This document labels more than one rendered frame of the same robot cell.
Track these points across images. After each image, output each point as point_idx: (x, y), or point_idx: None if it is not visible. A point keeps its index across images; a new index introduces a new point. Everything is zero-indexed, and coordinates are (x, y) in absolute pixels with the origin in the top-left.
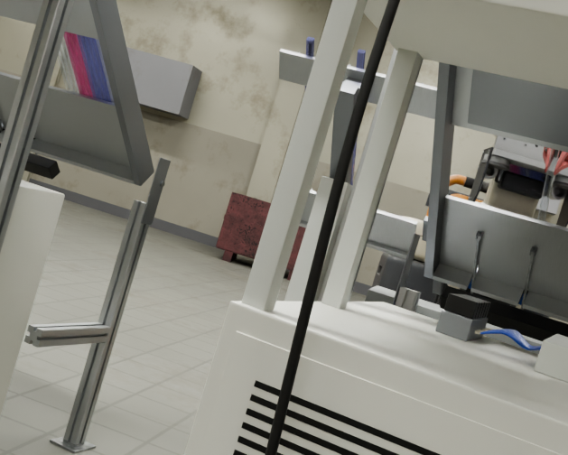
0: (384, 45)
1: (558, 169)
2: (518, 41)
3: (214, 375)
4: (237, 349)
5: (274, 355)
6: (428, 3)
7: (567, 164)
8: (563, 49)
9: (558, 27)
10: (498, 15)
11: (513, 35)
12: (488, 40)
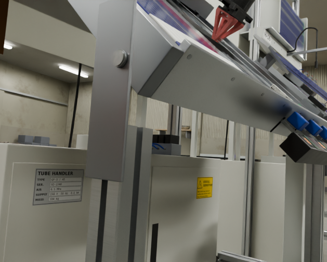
0: (77, 81)
1: (214, 36)
2: (83, 53)
3: None
4: None
5: None
6: (88, 63)
7: (224, 25)
8: (71, 50)
9: (60, 53)
10: (73, 57)
11: (81, 54)
12: (94, 55)
